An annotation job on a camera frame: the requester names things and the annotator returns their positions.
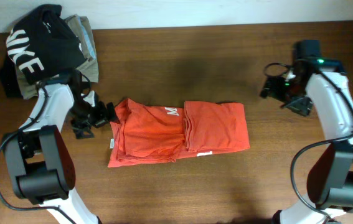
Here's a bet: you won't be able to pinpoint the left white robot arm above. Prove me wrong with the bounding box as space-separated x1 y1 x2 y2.
0 69 119 223

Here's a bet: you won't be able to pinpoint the black folded garment bottom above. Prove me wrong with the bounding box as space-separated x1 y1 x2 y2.
0 55 22 98

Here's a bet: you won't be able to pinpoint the olive folded garment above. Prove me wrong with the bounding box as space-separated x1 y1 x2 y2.
14 14 99 100

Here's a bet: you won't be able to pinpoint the red orange t-shirt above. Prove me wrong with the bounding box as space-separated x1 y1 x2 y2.
108 99 250 167

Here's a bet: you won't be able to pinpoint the light blue folded garment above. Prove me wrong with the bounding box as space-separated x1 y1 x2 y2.
81 24 97 60

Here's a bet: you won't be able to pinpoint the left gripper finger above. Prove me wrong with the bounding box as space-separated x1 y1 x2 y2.
106 102 120 123
72 125 95 139

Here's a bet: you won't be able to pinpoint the black folded shirt white letters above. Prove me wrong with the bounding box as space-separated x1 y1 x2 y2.
6 4 85 85

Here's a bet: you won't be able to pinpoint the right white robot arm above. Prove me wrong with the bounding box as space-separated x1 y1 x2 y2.
260 40 353 224

